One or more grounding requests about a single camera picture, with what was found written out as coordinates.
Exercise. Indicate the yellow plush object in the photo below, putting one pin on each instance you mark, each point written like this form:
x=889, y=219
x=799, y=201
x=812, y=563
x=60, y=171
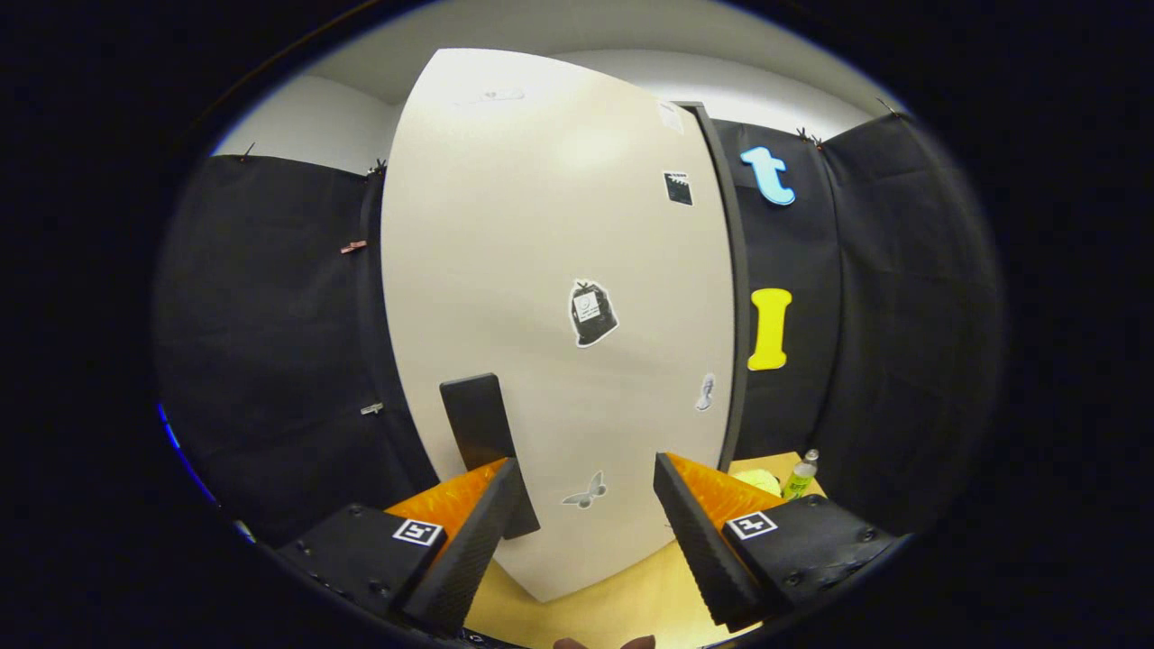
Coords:
x=757, y=482

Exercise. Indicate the small green drink bottle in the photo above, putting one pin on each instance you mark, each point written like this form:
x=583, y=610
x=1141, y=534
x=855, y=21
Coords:
x=799, y=482

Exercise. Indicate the reddish cloth clip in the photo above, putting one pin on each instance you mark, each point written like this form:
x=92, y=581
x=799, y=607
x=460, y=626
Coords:
x=353, y=246

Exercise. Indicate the dark grey shoe cabinet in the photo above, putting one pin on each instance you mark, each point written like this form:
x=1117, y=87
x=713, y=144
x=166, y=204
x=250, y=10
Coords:
x=741, y=270

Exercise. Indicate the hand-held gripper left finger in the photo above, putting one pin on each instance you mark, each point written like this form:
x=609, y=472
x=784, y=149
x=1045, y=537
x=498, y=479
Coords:
x=473, y=541

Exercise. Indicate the black backdrop cloth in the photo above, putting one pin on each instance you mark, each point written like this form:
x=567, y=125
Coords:
x=270, y=315

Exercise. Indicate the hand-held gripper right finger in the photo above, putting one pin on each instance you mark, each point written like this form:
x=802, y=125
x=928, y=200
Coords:
x=699, y=541

